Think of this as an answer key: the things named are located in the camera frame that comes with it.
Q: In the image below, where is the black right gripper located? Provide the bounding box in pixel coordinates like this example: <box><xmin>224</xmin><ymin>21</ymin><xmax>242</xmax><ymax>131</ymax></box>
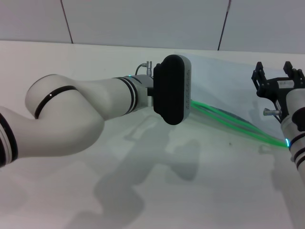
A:
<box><xmin>251</xmin><ymin>61</ymin><xmax>305</xmax><ymax>113</ymax></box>

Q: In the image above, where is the clear document bag green zip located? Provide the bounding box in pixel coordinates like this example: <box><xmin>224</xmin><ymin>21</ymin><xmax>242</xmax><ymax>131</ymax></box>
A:
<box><xmin>176</xmin><ymin>54</ymin><xmax>290</xmax><ymax>148</ymax></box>

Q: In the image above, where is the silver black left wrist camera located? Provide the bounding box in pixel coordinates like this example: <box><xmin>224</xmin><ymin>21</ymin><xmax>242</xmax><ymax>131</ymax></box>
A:
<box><xmin>152</xmin><ymin>54</ymin><xmax>192</xmax><ymax>125</ymax></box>

